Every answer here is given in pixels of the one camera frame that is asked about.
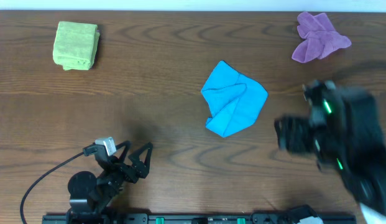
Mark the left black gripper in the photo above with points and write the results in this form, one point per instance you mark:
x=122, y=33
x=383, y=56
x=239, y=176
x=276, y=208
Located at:
x=127, y=170

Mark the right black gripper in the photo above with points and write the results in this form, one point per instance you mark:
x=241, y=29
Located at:
x=310, y=134

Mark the blue microfiber cloth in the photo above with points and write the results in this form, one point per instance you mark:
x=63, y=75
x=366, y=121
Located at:
x=234, y=100

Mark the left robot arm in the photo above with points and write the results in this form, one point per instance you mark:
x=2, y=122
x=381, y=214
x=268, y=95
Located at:
x=90, y=195

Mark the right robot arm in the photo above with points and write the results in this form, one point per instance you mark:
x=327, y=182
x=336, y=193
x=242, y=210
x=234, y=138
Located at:
x=343, y=131

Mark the purple crumpled cloth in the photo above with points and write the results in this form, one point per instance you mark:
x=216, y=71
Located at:
x=320, y=38

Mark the folded green cloth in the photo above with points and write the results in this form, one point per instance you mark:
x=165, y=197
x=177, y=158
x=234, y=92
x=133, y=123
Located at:
x=75, y=45

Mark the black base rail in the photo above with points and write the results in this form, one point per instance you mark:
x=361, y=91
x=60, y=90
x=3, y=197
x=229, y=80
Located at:
x=302, y=214

